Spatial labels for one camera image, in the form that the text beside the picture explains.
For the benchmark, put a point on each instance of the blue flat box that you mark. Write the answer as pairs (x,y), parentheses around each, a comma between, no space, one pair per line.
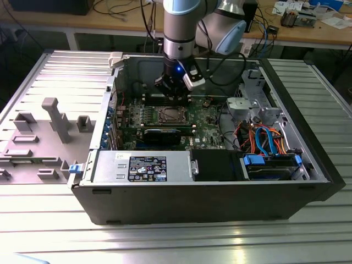
(330,4)

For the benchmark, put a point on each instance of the copper finned CPU cooler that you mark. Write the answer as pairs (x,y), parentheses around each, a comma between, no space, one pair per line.
(288,17)

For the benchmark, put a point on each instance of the small black box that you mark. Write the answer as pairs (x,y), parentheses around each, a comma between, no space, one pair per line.
(273,29)

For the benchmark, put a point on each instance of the silver drive bay cage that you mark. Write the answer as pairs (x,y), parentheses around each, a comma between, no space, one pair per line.
(242,105)

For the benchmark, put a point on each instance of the beige case latch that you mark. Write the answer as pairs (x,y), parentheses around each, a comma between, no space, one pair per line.
(115,59)

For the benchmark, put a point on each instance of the black computer case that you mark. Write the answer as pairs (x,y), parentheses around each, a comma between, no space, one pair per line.
(49,6)

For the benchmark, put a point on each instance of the green motherboard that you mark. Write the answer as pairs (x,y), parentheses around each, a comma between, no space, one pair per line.
(203,129)

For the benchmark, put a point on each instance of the hard disk in blue carrier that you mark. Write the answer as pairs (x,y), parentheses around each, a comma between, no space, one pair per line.
(264,170)

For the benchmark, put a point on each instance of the black open PC case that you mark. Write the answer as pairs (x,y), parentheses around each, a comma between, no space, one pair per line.
(192,203)

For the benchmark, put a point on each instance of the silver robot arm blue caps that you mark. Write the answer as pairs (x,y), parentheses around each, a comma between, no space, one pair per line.
(178,30)

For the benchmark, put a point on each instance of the round coin cell battery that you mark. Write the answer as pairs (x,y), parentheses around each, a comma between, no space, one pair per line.
(206,103)

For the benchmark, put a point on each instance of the grey parts rack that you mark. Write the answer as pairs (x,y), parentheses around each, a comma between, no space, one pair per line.
(41,154)

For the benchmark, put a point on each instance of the wooden desk white frame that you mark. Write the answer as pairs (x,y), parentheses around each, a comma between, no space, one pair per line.
(82,19)

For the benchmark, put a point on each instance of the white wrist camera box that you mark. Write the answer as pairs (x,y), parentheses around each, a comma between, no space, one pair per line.
(193,81)

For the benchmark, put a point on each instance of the grey metal device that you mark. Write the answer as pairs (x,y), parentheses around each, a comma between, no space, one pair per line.
(306,19)

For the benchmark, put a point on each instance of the white printed papers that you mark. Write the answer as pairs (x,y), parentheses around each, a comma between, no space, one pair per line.
(338,22)
(283,5)

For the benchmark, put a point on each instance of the blue plastic case latch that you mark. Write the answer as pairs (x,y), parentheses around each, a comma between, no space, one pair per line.
(74,169)

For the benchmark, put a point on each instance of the silver power supply unit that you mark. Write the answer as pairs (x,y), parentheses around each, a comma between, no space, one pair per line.
(110,167)

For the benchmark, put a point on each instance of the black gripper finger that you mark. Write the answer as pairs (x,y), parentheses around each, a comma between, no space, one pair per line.
(163,86)
(182,95)

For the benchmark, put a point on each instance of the black graphics card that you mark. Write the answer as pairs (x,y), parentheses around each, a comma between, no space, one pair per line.
(162,136)

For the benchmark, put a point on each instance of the black RAM slots bank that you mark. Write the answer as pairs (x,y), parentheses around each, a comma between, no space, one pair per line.
(184,129)
(149,100)

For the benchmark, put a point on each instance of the black CPU socket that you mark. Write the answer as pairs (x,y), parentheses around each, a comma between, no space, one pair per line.
(158,118)

